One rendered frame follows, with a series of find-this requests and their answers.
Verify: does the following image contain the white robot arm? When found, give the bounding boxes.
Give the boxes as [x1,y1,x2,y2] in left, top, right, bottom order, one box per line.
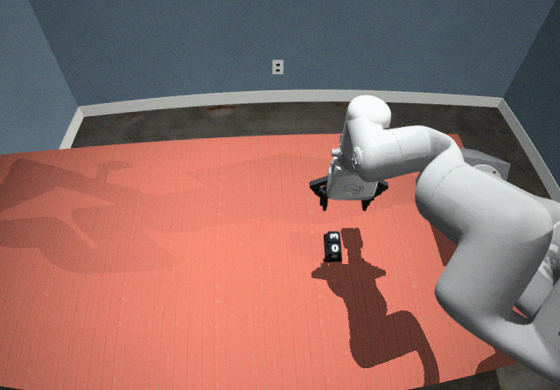
[331,95,560,386]

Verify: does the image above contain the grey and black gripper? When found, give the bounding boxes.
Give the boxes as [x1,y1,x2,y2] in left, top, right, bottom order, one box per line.
[309,157,389,212]

